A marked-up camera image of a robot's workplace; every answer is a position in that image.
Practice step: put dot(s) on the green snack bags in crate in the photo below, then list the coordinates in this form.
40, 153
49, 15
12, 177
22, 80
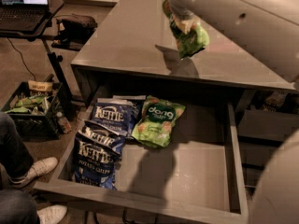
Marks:
34, 105

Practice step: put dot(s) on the dark chip bag back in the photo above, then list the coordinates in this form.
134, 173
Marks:
137, 100

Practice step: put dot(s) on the open grey top drawer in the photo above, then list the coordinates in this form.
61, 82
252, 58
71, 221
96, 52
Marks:
198, 177

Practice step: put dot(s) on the blue kettle chip bag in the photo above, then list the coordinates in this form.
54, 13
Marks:
93, 164
103, 136
113, 114

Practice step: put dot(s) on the green rice chip bag front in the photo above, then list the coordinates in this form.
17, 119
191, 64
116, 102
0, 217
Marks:
194, 41

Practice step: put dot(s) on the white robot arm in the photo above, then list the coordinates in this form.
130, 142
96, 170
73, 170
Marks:
269, 31

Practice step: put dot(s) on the dark bag on floor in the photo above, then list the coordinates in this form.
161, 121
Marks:
73, 31

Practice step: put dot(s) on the green rice chip bag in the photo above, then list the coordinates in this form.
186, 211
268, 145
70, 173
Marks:
158, 118
194, 41

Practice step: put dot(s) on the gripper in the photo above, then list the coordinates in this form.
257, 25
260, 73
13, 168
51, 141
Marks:
181, 12

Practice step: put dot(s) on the small bottle beside crate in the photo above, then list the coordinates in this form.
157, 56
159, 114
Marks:
63, 122

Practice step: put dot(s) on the black laptop stand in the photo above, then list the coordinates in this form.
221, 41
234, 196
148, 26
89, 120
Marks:
38, 33

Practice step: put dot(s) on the black laptop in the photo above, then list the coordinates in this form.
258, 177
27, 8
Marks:
22, 15

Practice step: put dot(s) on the white sneaker upper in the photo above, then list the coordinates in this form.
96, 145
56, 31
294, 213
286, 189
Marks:
38, 169

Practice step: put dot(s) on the black plastic crate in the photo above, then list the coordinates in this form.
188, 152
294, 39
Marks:
38, 126

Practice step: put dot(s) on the white sneaker lower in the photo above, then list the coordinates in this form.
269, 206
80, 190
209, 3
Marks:
52, 214

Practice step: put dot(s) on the tan snack bag in crate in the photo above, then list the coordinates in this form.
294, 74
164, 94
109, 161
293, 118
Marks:
40, 86

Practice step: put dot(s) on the white sneaker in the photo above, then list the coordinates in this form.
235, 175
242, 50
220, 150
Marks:
52, 214
38, 169

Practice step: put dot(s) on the grey counter cabinet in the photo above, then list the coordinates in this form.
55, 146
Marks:
135, 39

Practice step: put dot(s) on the dark lower drawer unit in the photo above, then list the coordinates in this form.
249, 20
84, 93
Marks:
260, 133

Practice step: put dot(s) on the person leg in jeans upper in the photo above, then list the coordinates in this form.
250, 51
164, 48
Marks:
14, 155

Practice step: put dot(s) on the blue Kettle chip bag rear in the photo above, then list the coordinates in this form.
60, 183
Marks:
113, 114

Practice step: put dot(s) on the blue Kettle chip bag front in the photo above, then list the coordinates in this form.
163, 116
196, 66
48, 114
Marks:
93, 164

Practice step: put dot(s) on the green rice chip bag rear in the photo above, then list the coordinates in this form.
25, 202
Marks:
158, 118

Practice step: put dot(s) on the blue Kettle chip bag middle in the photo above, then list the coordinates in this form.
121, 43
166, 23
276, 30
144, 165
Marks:
103, 136

